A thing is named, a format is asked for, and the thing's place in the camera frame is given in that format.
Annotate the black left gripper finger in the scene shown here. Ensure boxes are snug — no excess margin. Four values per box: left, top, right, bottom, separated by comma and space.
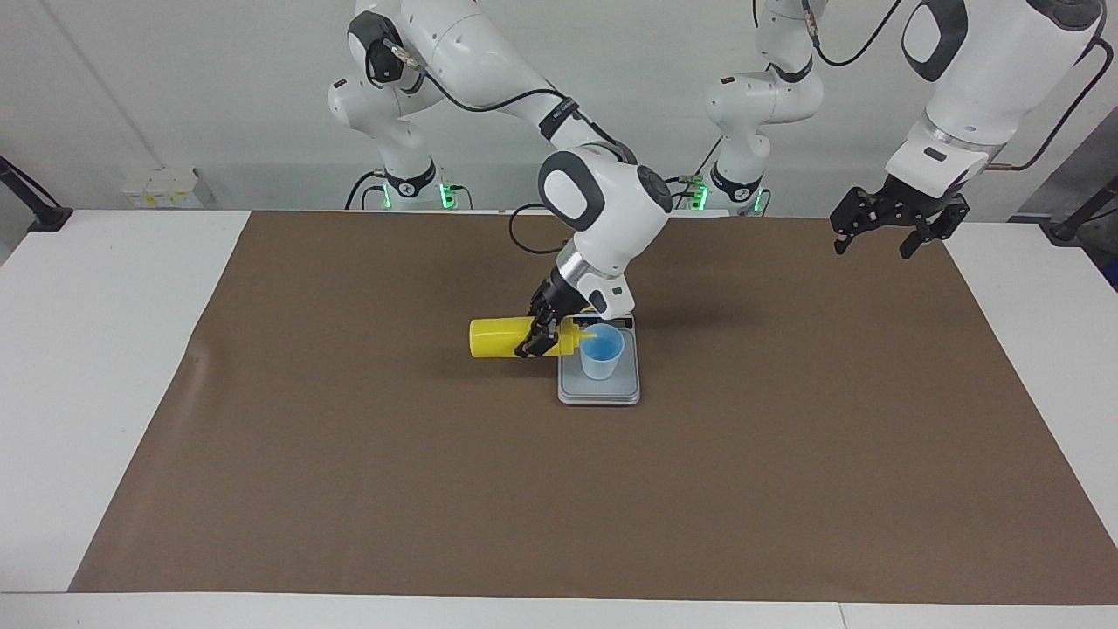
830, 188, 879, 256
900, 210, 962, 260

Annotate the yellow squeeze seasoning bottle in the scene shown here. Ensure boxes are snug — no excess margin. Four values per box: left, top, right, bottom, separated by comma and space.
469, 316, 604, 359

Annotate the light blue plastic cup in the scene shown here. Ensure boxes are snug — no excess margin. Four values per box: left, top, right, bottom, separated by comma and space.
580, 324, 625, 381

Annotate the white digital kitchen scale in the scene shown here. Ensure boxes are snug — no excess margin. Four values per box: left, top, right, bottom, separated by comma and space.
557, 314, 642, 407

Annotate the black clamp stand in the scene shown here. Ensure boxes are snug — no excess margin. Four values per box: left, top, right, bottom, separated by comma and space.
0, 156, 73, 232
1039, 175, 1118, 243

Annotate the brown table mat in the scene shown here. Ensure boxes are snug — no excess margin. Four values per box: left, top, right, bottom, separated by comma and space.
68, 210, 1118, 605

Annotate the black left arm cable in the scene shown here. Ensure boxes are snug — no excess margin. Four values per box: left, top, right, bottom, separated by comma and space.
802, 0, 1115, 171

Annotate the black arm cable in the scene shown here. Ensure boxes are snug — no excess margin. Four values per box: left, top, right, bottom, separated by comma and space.
384, 44, 630, 256
802, 0, 1115, 171

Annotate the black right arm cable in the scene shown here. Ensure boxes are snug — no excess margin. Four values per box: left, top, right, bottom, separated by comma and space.
384, 44, 630, 256

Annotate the white wall socket box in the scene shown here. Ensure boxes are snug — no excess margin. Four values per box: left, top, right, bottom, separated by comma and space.
121, 166, 204, 209

